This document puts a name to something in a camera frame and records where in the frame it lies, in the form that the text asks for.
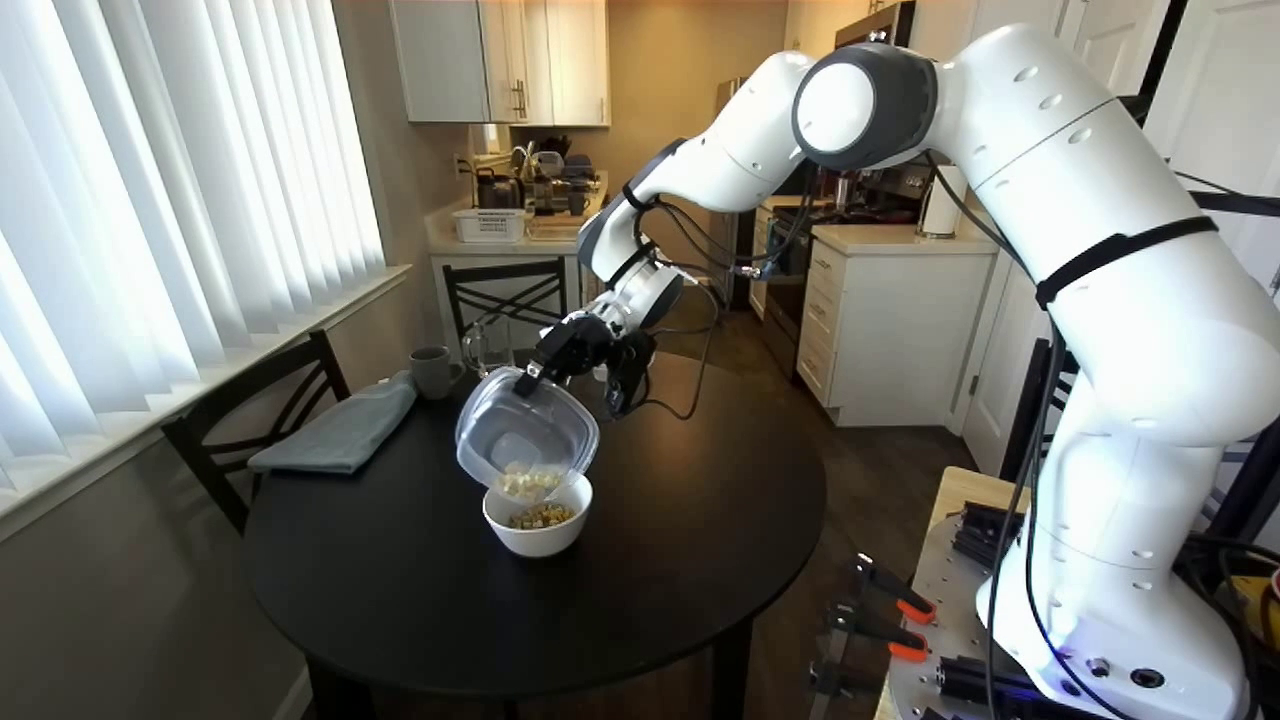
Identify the black microwave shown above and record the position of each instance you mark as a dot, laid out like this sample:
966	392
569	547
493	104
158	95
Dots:
886	26

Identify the countertop appliance clutter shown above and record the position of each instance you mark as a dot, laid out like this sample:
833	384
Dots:
533	172

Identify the white base cabinet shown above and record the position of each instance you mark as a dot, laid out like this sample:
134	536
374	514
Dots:
895	333

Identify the white tub on counter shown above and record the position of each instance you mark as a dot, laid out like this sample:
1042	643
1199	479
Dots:
488	227

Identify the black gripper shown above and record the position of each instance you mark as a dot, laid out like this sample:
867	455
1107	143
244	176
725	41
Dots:
580	347

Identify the white vertical window blinds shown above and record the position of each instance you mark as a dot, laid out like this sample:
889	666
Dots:
173	172

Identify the light wooden bench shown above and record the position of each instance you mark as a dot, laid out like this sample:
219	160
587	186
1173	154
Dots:
943	573

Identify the clear drinking glass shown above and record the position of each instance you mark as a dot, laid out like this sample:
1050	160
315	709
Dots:
488	348

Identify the grey mug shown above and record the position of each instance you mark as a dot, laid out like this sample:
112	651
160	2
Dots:
432	374

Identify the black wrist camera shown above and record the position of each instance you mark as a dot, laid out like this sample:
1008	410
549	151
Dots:
629	374

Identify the white upper kitchen cabinet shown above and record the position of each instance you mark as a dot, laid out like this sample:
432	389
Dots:
493	61

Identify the black box on bench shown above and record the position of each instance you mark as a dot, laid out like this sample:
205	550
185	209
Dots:
990	535

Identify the white paper towel roll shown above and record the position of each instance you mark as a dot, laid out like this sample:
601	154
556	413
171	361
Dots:
943	205

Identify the clear plastic bowl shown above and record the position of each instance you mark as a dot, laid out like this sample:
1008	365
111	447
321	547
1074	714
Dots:
523	428

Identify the black wooden chair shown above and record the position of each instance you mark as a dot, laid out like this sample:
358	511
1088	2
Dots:
505	274
254	392

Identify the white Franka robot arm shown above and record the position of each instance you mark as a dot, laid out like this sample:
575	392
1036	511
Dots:
1133	264

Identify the white panel door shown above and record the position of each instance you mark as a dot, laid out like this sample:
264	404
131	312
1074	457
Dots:
1006	347

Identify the folded grey cloth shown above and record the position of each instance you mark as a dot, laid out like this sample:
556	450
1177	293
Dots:
338	434

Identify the white ceramic bowl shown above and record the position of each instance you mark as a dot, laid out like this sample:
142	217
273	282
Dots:
538	527

